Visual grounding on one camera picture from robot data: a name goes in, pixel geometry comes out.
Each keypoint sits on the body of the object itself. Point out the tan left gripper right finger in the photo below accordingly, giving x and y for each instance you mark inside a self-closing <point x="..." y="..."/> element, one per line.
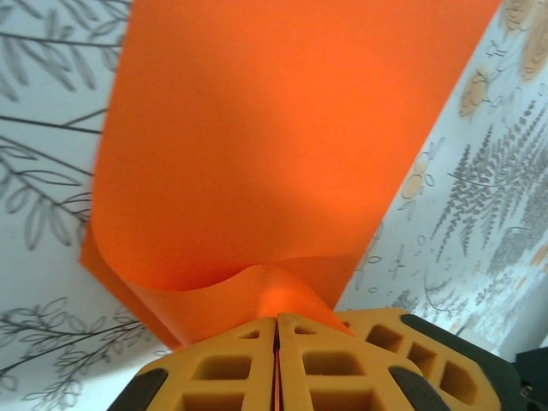
<point x="364" y="377"/>

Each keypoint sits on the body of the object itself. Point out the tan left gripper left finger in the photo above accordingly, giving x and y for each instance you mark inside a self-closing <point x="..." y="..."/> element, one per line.
<point x="214" y="377"/>

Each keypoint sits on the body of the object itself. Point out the orange cloth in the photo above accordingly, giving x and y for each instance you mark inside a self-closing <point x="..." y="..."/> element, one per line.
<point x="265" y="150"/>

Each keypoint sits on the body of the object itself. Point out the floral patterned table mat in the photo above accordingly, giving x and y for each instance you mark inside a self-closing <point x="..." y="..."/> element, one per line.
<point x="479" y="214"/>

